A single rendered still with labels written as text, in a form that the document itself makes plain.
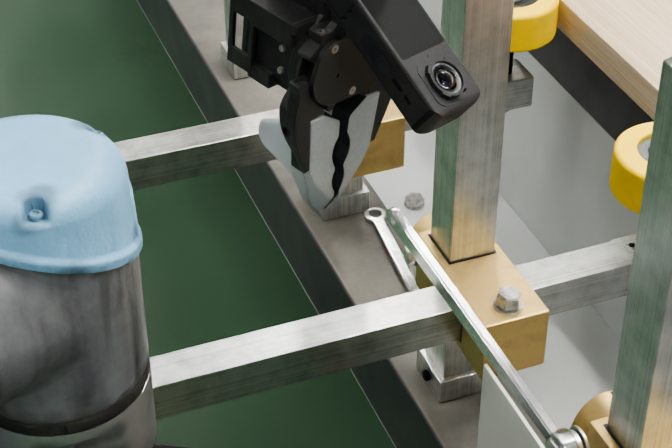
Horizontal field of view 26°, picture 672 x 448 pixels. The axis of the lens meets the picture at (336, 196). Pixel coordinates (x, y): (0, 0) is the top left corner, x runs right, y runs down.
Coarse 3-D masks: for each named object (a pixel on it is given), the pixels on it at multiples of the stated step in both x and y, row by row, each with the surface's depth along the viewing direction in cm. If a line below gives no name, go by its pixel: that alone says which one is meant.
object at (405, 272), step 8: (376, 208) 131; (368, 216) 130; (384, 216) 130; (376, 224) 129; (384, 224) 129; (384, 232) 128; (384, 240) 127; (392, 240) 127; (392, 248) 126; (392, 256) 126; (400, 256) 125; (400, 264) 125; (400, 272) 124; (408, 272) 124; (408, 280) 123; (408, 288) 122; (416, 288) 122
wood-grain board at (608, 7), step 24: (576, 0) 122; (600, 0) 122; (624, 0) 122; (648, 0) 122; (576, 24) 121; (600, 24) 119; (624, 24) 119; (648, 24) 119; (600, 48) 118; (624, 48) 116; (648, 48) 116; (624, 72) 115; (648, 72) 113; (648, 96) 112
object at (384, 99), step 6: (378, 84) 94; (372, 90) 94; (378, 90) 95; (384, 90) 95; (384, 96) 96; (378, 102) 95; (384, 102) 96; (378, 108) 96; (384, 108) 96; (378, 114) 96; (384, 114) 97; (378, 120) 96; (378, 126) 97; (372, 132) 97; (372, 138) 97
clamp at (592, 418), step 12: (600, 396) 88; (588, 408) 88; (600, 408) 88; (576, 420) 88; (588, 420) 88; (600, 420) 86; (588, 432) 87; (600, 432) 85; (600, 444) 85; (612, 444) 85
